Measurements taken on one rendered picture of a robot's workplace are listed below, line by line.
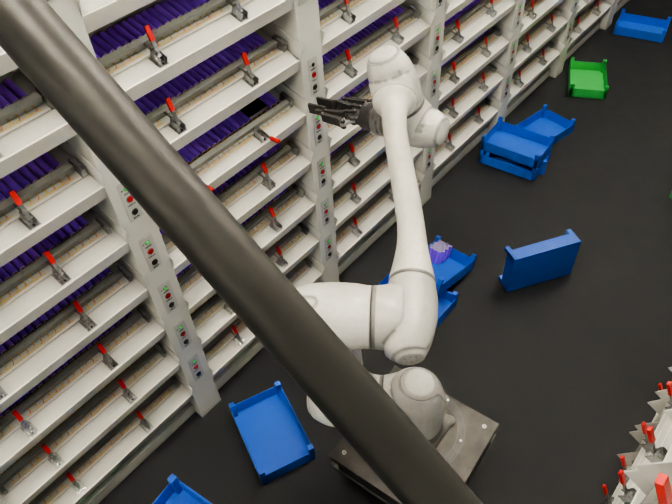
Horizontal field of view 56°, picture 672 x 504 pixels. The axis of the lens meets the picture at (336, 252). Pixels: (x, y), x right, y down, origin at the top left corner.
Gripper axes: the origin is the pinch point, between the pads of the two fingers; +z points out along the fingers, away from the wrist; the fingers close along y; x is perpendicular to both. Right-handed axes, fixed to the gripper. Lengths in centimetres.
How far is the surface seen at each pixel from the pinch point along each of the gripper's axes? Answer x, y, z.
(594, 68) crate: 101, -237, 19
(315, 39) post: -13.1, -13.6, 10.8
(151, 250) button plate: 16, 58, 16
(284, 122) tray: 7.7, 1.3, 17.2
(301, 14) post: -22.6, -8.8, 8.8
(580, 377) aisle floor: 120, -36, -64
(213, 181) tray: 8.9, 33.2, 15.4
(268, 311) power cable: -63, 103, -108
